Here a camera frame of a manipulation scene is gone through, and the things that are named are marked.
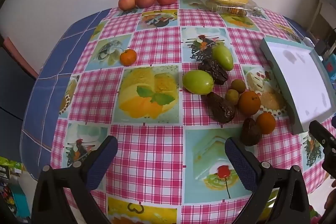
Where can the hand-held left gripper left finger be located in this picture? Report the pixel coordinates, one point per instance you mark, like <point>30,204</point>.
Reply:
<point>103,161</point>

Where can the teal box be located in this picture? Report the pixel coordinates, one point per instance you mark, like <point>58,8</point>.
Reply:
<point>330,65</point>

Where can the person's right hand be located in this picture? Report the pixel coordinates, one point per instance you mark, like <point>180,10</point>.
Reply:
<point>331,199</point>

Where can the orange tangerine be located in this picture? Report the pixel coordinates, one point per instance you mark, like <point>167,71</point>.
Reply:
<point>249,103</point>
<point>266,123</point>

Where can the white tray with teal rim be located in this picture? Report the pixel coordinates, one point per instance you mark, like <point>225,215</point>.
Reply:
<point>302,77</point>

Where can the green oval fruit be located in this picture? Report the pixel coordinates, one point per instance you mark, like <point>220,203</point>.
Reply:
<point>222,57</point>
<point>197,81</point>

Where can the green printed bag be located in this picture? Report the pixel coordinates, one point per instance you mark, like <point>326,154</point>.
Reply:
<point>10,165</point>

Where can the clear plastic container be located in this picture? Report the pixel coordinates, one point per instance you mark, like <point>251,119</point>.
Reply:
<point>218,5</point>

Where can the black power adapter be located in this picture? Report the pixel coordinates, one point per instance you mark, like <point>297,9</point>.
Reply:
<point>321,47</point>

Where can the small tangerine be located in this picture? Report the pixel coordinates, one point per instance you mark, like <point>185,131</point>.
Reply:
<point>128,57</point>

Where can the small round green fruit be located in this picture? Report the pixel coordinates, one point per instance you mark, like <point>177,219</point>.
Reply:
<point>238,85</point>
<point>231,95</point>

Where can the white charger block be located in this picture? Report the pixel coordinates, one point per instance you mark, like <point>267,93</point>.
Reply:
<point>308,41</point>

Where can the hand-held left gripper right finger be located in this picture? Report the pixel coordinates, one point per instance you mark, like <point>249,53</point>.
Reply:
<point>241,163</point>

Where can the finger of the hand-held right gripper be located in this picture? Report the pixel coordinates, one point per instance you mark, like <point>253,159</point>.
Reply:
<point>321,134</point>

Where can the small red apple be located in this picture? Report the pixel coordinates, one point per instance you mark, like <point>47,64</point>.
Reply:
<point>126,1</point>

